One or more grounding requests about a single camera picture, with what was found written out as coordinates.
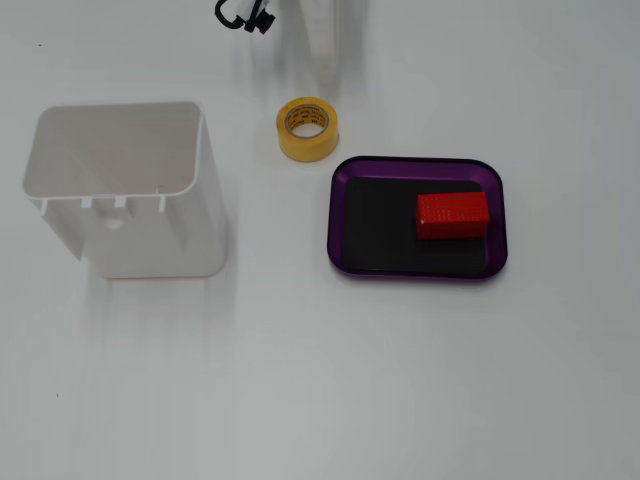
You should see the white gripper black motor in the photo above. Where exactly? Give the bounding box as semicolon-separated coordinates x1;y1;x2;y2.
234;0;347;82

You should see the yellow tape roll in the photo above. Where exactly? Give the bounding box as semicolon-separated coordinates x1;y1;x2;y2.
276;96;340;164

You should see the white plastic box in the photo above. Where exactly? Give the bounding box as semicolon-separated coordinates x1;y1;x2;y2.
20;100;226;280

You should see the purple metal tray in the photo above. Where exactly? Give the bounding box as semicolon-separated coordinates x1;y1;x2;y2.
326;155;509;287

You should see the black tray mat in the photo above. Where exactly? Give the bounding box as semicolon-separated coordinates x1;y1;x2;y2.
342;175;489;275

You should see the red studded block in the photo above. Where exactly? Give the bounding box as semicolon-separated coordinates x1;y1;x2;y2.
415;191;490;241

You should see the black cable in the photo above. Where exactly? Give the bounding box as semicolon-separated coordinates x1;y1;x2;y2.
214;0;249;30

